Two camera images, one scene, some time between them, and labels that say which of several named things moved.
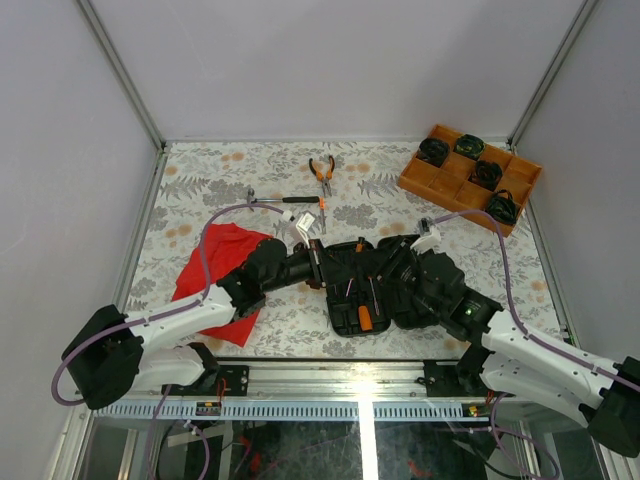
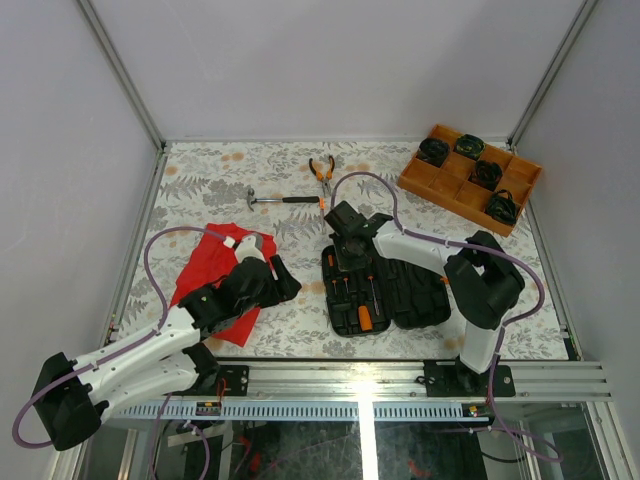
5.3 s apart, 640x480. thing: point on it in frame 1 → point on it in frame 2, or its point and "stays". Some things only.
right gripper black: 391,256 → 345,264
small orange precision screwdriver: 322,208 stays
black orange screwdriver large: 374,296 stays
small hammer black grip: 287,200 stays
